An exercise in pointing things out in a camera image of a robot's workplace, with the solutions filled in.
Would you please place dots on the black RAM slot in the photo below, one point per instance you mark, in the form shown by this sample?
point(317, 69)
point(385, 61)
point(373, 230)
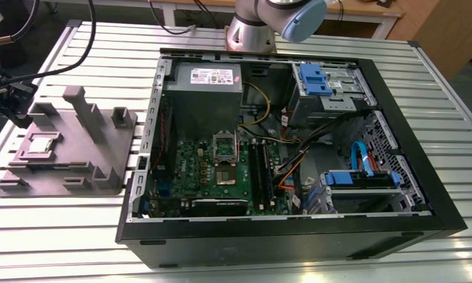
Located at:
point(260, 177)
point(256, 177)
point(264, 177)

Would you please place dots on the green motherboard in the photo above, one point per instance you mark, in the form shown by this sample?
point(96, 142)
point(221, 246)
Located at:
point(192, 191)

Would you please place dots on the blue rear port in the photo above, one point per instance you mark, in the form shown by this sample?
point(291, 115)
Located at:
point(144, 206)

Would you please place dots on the grey parts rack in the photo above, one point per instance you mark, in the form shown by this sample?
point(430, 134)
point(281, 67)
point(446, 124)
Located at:
point(83, 153)

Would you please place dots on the metal locking lever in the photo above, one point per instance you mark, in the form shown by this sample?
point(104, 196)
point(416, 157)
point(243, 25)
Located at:
point(239, 136)

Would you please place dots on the hard disk in blue carrier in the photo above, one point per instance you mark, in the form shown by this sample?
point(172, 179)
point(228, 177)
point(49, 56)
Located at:
point(340, 179)

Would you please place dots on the wooden desk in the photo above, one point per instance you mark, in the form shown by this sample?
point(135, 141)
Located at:
point(361, 11)

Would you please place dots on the black table corner cap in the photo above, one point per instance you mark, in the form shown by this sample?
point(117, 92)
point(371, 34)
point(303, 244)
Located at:
point(73, 23)
point(413, 44)

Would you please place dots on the black open PC case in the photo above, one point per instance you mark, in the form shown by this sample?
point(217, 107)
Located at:
point(259, 244)

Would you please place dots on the RAM stick in rack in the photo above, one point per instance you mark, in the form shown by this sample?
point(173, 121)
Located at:
point(48, 167)

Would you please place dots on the grey power supply unit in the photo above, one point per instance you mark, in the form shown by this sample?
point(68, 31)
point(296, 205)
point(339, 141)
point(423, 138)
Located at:
point(204, 103)

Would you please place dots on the CPU socket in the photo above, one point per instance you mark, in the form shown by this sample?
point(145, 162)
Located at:
point(225, 175)

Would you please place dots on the blue plastic drive latch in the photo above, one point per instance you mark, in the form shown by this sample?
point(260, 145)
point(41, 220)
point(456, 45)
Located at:
point(315, 79)

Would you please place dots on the silver CPU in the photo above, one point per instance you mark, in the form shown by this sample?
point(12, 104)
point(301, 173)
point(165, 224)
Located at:
point(43, 145)

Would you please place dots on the black graphics card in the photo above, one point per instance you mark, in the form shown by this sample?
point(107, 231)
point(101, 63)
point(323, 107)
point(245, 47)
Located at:
point(220, 206)

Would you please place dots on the blue board connector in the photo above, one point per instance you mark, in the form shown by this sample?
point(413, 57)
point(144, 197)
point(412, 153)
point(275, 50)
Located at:
point(165, 189)

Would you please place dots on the silver disk bay cage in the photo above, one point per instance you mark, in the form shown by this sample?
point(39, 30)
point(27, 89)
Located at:
point(361, 192)

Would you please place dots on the wooden cabinet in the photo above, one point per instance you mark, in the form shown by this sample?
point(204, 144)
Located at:
point(448, 29)

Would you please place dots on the silver optical drive cage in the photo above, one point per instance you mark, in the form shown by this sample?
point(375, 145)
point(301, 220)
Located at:
point(337, 103)

